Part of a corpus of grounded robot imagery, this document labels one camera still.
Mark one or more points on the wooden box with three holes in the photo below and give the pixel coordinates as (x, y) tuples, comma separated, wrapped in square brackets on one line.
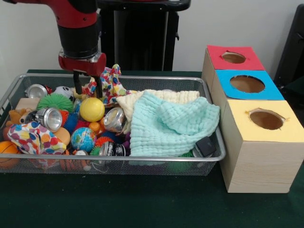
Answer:
[(261, 166)]

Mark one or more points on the silver can with red print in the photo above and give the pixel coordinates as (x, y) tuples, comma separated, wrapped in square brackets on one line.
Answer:
[(35, 91)]

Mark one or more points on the crumpled polka dot cloth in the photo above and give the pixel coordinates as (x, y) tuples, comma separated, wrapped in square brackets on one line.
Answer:
[(33, 137)]

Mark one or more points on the blue globe ball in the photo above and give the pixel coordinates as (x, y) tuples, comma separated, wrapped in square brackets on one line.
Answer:
[(83, 139)]

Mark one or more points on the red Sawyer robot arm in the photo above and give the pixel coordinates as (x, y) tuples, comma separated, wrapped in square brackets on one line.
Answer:
[(76, 28)]

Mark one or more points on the large green fuzzy ball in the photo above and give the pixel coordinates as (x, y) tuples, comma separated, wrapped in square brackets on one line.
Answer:
[(55, 101)]

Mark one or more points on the yellow ball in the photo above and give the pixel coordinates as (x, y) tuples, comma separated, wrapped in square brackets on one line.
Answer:
[(92, 109)]

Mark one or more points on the neighbouring green covered table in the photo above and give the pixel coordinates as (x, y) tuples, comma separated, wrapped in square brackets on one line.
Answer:
[(297, 90)]

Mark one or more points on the cream waffle cloth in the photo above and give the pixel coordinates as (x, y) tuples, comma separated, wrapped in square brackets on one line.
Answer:
[(178, 96)]

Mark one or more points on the mint green waffle cloth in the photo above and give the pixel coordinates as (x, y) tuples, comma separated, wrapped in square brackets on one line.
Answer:
[(166, 123)]

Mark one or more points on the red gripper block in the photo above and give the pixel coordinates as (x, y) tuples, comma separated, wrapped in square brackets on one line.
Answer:
[(83, 65)]

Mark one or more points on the black furniture panel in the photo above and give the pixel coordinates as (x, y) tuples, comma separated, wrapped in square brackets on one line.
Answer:
[(294, 47)]

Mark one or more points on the small black square box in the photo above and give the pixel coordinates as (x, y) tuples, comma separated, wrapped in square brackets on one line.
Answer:
[(206, 145)]

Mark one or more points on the crushed silver can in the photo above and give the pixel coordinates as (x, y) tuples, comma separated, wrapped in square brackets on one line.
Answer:
[(51, 118), (115, 120)]

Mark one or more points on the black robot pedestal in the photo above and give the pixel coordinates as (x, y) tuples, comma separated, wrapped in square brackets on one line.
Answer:
[(142, 35)]

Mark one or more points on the shallow clear mesh bin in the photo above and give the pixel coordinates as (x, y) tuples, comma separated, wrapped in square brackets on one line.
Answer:
[(166, 80)]

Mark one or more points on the knotted polka dot cloth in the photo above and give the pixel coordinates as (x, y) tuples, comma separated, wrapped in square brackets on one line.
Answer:
[(114, 80)]

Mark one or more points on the dark green tablecloth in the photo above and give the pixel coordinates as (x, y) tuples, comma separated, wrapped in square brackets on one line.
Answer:
[(142, 202)]

